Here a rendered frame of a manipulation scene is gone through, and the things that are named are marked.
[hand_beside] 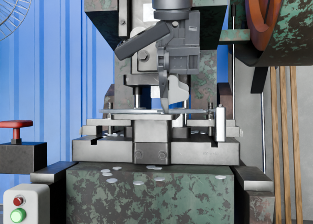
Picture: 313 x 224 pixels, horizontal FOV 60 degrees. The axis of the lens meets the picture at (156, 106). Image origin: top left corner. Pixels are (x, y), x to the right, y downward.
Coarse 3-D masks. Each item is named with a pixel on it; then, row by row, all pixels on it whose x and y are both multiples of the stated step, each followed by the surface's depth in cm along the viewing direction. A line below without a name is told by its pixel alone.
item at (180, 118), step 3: (180, 117) 80; (174, 120) 80; (177, 120) 80; (180, 120) 80; (174, 123) 80; (177, 123) 80; (180, 123) 80; (174, 126) 80; (177, 126) 80; (180, 126) 80
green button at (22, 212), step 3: (15, 210) 53; (18, 210) 53; (21, 210) 54; (24, 210) 54; (12, 213) 53; (21, 213) 53; (24, 213) 54; (21, 216) 53; (24, 216) 54; (21, 219) 53; (15, 222) 53; (18, 222) 53
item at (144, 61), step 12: (132, 0) 78; (144, 0) 78; (132, 12) 78; (144, 12) 78; (132, 24) 78; (144, 24) 78; (132, 36) 77; (144, 48) 75; (156, 48) 74; (132, 60) 78; (144, 60) 75; (132, 72) 78; (144, 72) 78; (156, 72) 78
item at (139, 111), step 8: (104, 112) 65; (112, 112) 62; (120, 112) 61; (128, 112) 60; (136, 112) 59; (144, 112) 59; (152, 112) 59; (160, 112) 64; (176, 112) 60; (184, 112) 61; (192, 112) 62; (200, 112) 65
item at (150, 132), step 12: (132, 120) 69; (144, 120) 68; (156, 120) 68; (168, 120) 68; (132, 132) 69; (144, 132) 68; (156, 132) 68; (168, 132) 68; (132, 144) 69; (144, 144) 68; (156, 144) 68; (168, 144) 68; (132, 156) 69; (144, 156) 68; (156, 156) 68; (168, 156) 68
